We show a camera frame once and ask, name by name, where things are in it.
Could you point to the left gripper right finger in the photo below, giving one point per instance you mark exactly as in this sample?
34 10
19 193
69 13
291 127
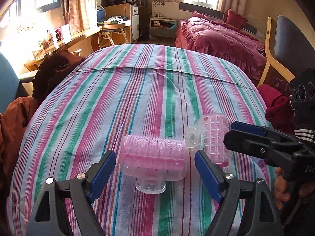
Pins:
260 215

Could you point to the brown jacket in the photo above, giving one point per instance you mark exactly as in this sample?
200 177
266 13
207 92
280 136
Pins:
19 112

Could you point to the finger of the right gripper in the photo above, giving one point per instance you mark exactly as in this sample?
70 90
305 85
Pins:
259 146
252 129

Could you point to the pink hair roller clear cover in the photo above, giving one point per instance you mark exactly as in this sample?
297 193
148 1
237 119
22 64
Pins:
208 135

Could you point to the patterned beige curtain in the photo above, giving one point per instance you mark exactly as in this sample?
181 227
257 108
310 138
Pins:
80 15

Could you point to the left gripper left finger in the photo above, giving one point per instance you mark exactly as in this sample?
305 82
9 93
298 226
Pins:
49 215

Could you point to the red cushion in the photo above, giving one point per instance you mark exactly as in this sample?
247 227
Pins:
234 19

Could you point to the small white fridge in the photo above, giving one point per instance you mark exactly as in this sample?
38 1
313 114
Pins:
135 23

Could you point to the pink bed quilt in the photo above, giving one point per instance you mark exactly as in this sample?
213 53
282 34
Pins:
219 39

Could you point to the red mug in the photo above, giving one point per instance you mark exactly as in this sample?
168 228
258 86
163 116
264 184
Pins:
59 34

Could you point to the wooden window desk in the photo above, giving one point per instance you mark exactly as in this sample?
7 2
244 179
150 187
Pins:
60 45

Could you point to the pink hair roller with base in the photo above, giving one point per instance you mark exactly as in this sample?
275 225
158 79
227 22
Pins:
153 161

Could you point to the person's right hand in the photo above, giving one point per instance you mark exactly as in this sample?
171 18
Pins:
281 194

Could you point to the wooden chair blue back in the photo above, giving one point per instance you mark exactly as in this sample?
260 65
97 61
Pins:
287 50

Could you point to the striped colourful tablecloth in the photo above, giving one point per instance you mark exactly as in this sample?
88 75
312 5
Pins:
140 89

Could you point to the blue yellow grey chair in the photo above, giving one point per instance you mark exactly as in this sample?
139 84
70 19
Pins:
11 87

